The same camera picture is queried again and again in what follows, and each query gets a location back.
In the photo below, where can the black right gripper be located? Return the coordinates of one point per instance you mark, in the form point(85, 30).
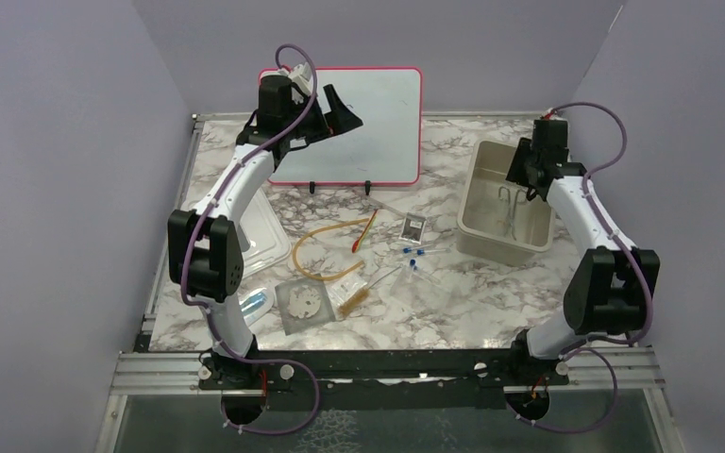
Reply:
point(515, 173)

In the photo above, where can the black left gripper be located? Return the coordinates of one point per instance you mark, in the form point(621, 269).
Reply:
point(338, 121)

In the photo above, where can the bundle of clear pipettes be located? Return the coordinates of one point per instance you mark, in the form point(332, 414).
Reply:
point(488, 213)

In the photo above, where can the metal crucible tongs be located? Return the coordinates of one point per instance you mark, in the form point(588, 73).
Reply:
point(511, 197)

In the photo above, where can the yellow rubber tubing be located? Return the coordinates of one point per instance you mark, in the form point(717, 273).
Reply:
point(309, 252)

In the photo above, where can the small clear zip bag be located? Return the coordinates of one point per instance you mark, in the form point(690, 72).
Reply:
point(342, 289)

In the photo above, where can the bag of filter paper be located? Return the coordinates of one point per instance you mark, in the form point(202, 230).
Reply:
point(303, 303)

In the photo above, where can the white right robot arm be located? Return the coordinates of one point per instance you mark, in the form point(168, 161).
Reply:
point(609, 298)

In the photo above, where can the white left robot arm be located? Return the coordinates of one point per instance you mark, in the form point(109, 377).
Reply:
point(206, 244)

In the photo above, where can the beige plastic bin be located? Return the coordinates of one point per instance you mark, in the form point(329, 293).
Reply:
point(534, 221)

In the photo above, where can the pink framed whiteboard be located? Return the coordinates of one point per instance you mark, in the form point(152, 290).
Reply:
point(385, 150)

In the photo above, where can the small bag black granules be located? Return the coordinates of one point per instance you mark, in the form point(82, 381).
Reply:
point(413, 228)

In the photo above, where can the white plastic container lid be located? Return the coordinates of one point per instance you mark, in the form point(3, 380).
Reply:
point(268, 242)

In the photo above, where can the blue item blister pack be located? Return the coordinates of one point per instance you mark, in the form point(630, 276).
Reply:
point(256, 304)

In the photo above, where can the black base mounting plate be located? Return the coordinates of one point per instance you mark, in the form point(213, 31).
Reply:
point(288, 380)

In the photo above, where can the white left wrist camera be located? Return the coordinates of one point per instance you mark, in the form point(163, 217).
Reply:
point(302, 78)

